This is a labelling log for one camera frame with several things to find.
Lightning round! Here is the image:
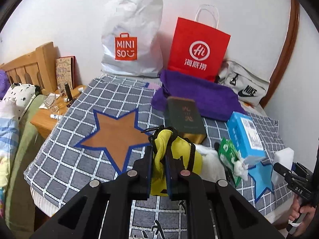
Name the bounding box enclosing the white sponge block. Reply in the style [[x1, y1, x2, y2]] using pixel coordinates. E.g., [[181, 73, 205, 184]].
[[271, 147, 294, 186]]

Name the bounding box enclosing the yellow black adidas cloth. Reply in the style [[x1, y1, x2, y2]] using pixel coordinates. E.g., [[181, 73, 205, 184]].
[[149, 127, 203, 196]]

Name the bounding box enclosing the green wet wipes packet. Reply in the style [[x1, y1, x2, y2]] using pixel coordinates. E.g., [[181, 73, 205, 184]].
[[218, 138, 241, 187]]

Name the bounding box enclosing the white tissue wad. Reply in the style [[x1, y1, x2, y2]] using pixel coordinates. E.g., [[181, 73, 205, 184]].
[[232, 158, 248, 181]]

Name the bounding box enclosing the right hand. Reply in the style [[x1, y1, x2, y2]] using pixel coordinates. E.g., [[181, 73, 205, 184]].
[[289, 194, 316, 225]]

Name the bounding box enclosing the grey checkered star blanket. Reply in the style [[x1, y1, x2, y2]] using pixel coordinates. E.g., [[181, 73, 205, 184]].
[[24, 75, 292, 238]]

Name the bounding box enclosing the dark green tin box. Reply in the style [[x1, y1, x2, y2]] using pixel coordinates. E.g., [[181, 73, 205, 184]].
[[164, 96, 207, 144]]

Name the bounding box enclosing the blue tissue pack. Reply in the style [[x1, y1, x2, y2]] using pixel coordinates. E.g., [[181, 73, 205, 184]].
[[226, 112, 266, 167]]

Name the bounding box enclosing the purple towel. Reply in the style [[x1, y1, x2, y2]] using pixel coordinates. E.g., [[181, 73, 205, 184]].
[[151, 70, 246, 122]]

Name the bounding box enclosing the beige Nike bag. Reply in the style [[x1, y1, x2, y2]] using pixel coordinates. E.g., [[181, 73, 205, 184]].
[[218, 60, 270, 106]]

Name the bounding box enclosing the dark bottle on nightstand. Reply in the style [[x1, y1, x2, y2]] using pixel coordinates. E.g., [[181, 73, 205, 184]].
[[64, 83, 72, 101]]

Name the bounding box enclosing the wooden nightstand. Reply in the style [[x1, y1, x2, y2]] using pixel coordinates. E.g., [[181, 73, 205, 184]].
[[30, 85, 87, 140]]

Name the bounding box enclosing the glass cup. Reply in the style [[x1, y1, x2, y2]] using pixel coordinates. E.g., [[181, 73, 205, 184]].
[[43, 93, 59, 113]]

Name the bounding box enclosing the brown illustrated book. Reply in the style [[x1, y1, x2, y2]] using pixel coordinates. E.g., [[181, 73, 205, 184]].
[[56, 56, 76, 90]]

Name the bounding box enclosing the red Haidilao paper bag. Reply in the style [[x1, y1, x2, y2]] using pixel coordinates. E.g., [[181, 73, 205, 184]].
[[167, 4, 230, 82]]

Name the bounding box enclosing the striped bedsheet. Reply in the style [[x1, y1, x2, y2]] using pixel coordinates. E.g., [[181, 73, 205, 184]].
[[0, 100, 20, 217]]

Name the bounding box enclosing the white Miniso plastic bag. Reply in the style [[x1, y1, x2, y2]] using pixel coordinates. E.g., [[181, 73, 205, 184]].
[[101, 0, 163, 78]]

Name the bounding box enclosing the white spotted pillow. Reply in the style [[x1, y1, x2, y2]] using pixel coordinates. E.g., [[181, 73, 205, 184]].
[[3, 83, 39, 120]]

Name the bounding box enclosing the wooden headboard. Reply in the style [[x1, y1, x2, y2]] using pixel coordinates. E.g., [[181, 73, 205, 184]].
[[1, 42, 57, 94]]

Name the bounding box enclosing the purple plush toy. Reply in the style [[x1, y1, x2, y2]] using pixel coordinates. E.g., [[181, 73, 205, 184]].
[[0, 70, 11, 100]]

